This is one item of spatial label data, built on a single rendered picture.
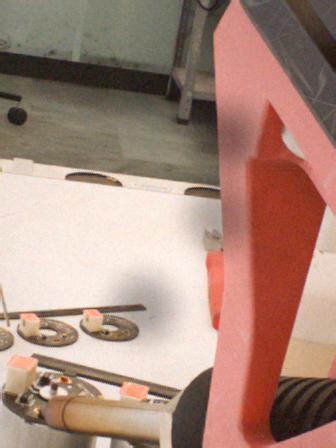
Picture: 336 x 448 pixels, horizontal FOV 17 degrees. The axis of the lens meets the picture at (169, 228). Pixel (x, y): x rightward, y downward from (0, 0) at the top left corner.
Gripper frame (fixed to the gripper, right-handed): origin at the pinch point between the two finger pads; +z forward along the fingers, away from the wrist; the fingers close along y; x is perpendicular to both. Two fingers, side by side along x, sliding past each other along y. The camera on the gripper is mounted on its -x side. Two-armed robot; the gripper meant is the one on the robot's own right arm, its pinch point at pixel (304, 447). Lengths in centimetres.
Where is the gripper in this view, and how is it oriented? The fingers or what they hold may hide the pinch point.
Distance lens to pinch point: 18.8
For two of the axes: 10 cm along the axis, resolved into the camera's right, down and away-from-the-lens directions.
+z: -4.0, 6.6, 6.4
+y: -8.3, 0.4, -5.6
